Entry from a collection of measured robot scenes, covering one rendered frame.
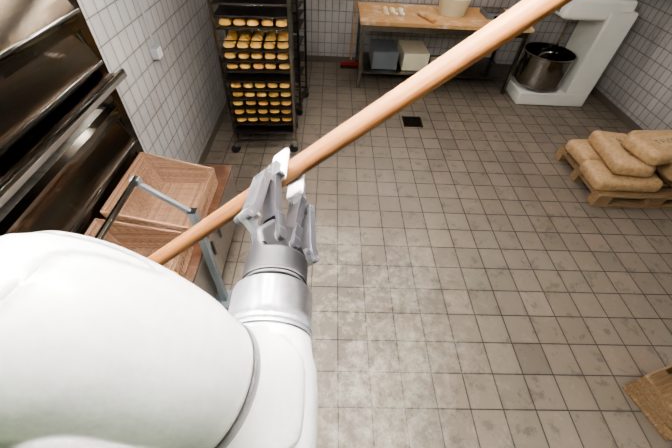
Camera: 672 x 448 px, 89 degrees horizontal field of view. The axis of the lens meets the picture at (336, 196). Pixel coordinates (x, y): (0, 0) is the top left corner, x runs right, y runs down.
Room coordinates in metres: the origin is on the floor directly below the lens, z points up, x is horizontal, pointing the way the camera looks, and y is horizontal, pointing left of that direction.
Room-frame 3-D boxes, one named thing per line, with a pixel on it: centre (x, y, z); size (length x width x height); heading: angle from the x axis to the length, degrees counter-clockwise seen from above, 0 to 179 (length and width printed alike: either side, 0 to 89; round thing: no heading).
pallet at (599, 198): (2.83, -3.09, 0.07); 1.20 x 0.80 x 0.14; 93
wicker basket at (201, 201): (1.50, 1.09, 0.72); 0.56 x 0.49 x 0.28; 2
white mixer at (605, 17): (4.62, -2.85, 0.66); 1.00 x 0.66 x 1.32; 93
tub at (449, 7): (5.04, -1.39, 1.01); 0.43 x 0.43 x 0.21
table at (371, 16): (4.95, -1.25, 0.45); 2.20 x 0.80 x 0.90; 93
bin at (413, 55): (4.94, -0.97, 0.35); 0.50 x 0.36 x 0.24; 4
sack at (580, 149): (3.01, -2.78, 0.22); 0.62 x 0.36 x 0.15; 98
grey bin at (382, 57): (4.92, -0.55, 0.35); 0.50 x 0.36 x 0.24; 2
